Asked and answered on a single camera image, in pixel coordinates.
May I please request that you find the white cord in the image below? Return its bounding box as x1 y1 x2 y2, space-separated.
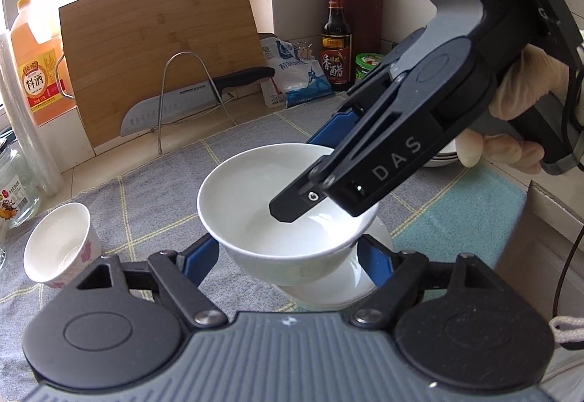
549 315 584 349

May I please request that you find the grey and teal checked cloth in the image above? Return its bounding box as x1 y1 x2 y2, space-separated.
0 103 530 339

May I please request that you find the green sauce jar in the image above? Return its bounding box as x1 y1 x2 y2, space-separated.
354 52 389 86

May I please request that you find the black cable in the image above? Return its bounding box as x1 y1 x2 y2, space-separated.
552 219 584 321

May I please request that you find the kitchen knife with black handle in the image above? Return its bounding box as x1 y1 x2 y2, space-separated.
121 66 277 138

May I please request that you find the dark brown knife block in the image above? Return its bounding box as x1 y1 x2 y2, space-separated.
342 0 385 57

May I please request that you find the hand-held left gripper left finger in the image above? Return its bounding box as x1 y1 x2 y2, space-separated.
74 234 229 332

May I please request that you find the white cup with pink flowers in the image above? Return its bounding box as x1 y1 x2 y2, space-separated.
24 202 102 289

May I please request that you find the person's right hand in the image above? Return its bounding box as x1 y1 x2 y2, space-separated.
456 43 571 175

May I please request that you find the cardboard box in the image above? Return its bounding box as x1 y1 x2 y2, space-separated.
495 180 584 321

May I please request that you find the clear plastic roll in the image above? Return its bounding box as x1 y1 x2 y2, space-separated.
0 30 63 198

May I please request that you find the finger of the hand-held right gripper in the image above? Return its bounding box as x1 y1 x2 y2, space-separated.
304 27 430 153
268 68 458 223

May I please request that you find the glass jar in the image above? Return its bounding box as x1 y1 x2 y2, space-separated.
0 128 42 229

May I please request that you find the dark vinegar bottle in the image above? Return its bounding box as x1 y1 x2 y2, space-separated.
320 0 352 92

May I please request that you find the white plastic packet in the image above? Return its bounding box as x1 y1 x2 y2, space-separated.
260 77 293 109

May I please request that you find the bamboo cutting board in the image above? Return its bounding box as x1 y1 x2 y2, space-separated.
58 0 275 160

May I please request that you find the orange cooking wine jug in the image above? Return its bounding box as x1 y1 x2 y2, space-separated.
9 0 76 127

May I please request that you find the white ceramic bowl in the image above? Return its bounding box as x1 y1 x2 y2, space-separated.
277 219 394 312
197 143 381 290

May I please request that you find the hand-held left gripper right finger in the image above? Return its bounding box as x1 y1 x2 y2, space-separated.
349 234 508 330

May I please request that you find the blue and white salt bag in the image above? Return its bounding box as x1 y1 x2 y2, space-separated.
260 36 334 109

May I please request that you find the metal wire rack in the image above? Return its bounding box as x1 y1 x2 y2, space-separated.
155 52 238 155

